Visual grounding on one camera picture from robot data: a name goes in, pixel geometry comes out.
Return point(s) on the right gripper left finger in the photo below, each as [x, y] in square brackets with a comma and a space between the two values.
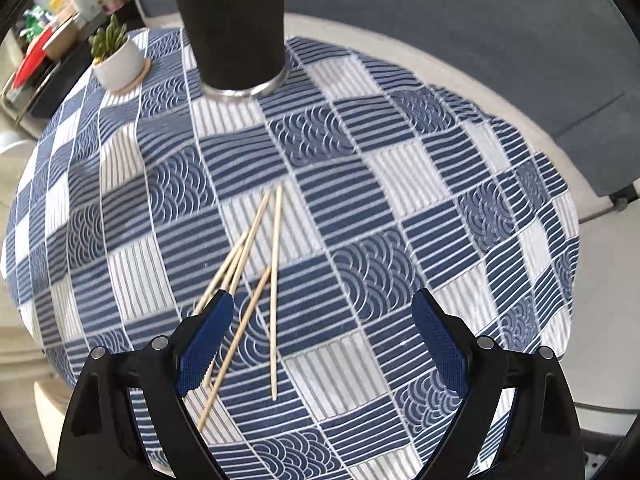
[100, 438]

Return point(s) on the wooden chopstick three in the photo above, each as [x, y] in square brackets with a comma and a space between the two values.
[235, 270]

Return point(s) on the wooden chopstick two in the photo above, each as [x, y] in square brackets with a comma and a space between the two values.
[245, 320]

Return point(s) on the wooden chopstick four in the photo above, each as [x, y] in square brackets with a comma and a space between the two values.
[219, 274]

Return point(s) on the blue white checkered tablecloth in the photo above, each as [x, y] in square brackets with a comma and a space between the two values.
[380, 184]

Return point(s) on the small potted succulent plant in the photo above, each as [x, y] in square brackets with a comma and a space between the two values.
[117, 62]

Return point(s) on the beige bowl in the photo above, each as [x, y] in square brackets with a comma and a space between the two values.
[62, 40]

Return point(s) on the black cylindrical utensil holder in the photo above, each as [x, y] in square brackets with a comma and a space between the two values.
[238, 45]

